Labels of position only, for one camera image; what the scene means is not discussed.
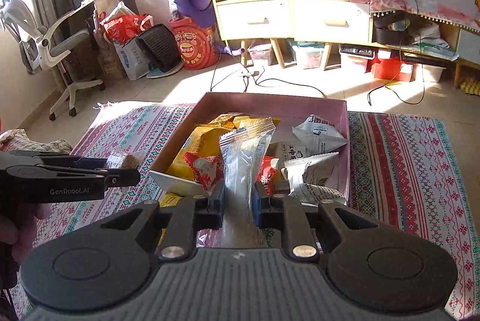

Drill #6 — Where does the left hand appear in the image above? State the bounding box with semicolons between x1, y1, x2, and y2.
1;204;51;264

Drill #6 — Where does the orange snack bar packet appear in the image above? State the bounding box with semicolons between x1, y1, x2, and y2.
208;113;241;130

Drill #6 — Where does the pink snack packet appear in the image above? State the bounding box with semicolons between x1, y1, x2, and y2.
105;149;146;169

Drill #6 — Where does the white pecan packet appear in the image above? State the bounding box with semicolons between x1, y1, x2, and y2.
281;152;339;191
292;115;348;155

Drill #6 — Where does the white cardboard box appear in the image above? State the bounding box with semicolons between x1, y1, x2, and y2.
113;38;150;80

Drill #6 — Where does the clear plastic snack packet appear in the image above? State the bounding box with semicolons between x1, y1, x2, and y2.
219;130;275;249

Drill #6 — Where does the wooden shelf cabinet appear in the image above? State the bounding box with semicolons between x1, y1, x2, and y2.
212;0;373;65

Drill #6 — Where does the white blue snack packet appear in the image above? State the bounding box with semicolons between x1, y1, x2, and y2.
267;141;308;163

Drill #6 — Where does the patterned red green cloth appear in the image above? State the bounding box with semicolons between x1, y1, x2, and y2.
36;102;479;320

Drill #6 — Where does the red white candy packet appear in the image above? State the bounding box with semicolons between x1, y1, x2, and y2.
183;152;224;194

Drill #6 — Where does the beige knitted cushion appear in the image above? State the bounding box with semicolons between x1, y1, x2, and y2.
0;129;73;154

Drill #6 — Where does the yellow waffle sandwich packet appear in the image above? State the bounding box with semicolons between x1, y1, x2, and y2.
166;125;230;180

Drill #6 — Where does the red printed gift bag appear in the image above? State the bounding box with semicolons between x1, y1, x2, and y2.
168;17;219;71

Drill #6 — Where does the pink cardboard box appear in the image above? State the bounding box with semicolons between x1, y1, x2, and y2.
151;93;350;198

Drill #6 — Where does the purple plush toy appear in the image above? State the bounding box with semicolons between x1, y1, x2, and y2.
172;0;247;58

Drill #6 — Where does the white office chair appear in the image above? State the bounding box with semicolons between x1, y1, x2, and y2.
1;0;106;121

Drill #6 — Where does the black mesh basket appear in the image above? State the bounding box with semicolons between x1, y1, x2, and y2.
136;24;183;73

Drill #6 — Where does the black power cable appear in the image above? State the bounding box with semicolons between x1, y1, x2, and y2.
208;43;427;108

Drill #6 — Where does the red plastic bag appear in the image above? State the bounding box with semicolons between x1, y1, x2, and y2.
100;14;154;45

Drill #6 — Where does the red storage box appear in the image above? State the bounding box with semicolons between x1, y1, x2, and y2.
371;49;413;82

